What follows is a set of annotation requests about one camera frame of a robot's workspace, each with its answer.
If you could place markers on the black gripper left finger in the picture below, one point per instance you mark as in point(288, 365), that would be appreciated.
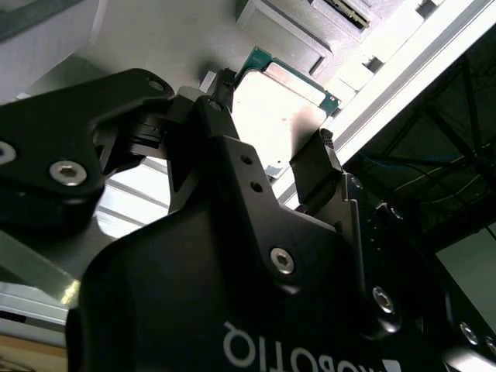
point(58, 128)

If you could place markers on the CPU with silver top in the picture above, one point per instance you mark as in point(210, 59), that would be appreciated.
point(271, 108)

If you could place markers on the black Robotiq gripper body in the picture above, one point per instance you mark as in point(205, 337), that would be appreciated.
point(155, 310)

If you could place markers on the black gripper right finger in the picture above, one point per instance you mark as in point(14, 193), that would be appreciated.
point(379, 263)

